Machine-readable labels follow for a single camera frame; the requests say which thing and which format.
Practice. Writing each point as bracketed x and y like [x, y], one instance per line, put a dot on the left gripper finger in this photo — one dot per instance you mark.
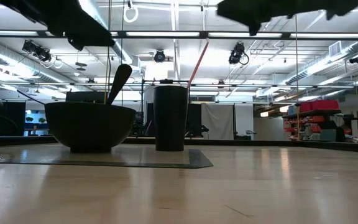
[89, 35]

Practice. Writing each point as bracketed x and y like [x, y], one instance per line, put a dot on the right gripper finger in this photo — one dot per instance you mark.
[241, 12]

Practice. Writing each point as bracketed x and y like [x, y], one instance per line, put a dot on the red slanted pole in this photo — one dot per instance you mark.
[197, 63]

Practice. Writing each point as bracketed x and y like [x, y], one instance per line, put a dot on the dark round bowl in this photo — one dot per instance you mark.
[89, 124]

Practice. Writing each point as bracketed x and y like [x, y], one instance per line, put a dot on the white hanging cloth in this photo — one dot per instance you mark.
[217, 121]

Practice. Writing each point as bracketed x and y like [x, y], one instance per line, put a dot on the rack with red boxes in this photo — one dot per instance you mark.
[315, 121]

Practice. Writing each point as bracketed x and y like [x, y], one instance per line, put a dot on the tall dark tumbler cup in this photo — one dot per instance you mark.
[170, 118]

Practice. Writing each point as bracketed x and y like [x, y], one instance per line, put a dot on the grey-bordered placemat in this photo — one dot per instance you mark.
[197, 158]

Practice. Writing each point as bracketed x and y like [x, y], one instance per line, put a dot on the hanging black ceiling camera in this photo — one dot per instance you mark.
[37, 51]
[159, 56]
[237, 53]

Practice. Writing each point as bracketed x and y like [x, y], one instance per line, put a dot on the black overhead frame bar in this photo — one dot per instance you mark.
[204, 35]

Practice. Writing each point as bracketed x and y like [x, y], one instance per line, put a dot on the black aluminium table frame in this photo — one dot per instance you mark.
[259, 143]

